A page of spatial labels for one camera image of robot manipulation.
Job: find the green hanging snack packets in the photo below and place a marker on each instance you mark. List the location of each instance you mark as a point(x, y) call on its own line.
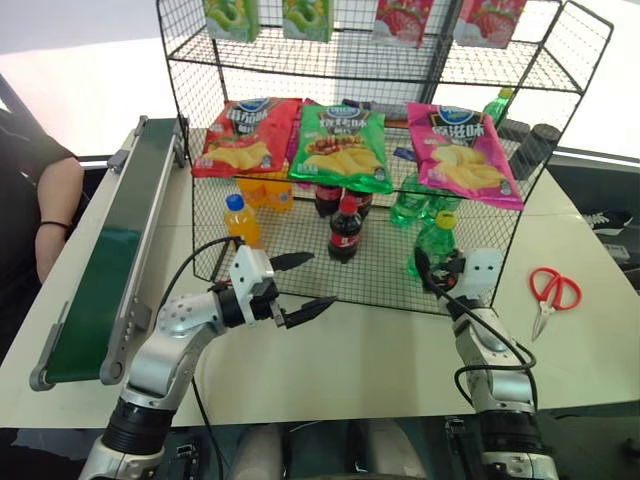
point(232, 17)

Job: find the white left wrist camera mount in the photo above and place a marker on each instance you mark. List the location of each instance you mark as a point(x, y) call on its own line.
point(250, 267)

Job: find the black printed box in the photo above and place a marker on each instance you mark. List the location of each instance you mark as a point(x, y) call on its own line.
point(612, 240)

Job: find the green drink carton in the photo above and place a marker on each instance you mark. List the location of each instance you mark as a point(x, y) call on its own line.
point(307, 19)

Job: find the red strawberry drink carton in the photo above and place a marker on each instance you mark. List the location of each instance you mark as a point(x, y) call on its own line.
point(402, 22)

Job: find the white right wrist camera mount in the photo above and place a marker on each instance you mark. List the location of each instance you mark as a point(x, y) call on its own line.
point(482, 270)

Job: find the black wristband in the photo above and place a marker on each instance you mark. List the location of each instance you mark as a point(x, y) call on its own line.
point(52, 224)

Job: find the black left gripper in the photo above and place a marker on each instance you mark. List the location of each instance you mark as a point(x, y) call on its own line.
point(267, 305)

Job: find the red potato chips bag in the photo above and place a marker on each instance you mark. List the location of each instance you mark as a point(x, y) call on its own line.
point(240, 145)

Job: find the blue snack packet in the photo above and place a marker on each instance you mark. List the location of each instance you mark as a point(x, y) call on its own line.
point(404, 153)

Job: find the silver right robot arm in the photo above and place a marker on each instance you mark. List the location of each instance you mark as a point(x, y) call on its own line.
point(482, 350)

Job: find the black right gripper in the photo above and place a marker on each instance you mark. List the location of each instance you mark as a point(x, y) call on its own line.
point(447, 272)

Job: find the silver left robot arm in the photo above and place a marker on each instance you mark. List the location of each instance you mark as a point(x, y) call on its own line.
point(165, 350)

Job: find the green conveyor belt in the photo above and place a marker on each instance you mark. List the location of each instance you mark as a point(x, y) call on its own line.
point(125, 250)

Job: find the green soda bottle yellow cap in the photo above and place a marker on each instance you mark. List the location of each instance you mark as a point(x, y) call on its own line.
point(437, 242)

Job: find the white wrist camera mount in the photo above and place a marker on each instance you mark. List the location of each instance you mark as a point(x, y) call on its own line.
point(250, 267)
point(482, 270)

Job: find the pink potato chips bag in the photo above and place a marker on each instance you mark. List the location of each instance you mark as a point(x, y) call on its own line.
point(460, 155)

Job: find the cola bottle red cap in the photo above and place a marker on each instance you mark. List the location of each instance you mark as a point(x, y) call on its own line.
point(345, 237)

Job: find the red hanging snack packets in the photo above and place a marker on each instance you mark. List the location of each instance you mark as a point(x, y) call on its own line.
point(487, 22)

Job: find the person in black shirt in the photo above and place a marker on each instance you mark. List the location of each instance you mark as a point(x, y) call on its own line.
point(20, 200)

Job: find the green potato chips bag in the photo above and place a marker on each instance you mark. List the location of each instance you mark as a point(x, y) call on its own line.
point(340, 150)

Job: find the orange soda bottle blue cap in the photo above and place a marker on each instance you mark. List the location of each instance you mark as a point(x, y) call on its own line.
point(242, 225)

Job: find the person's bare forearm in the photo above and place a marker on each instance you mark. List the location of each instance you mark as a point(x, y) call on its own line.
point(57, 200)

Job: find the black cylindrical container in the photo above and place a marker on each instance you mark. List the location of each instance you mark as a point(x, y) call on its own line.
point(540, 147)
point(517, 145)

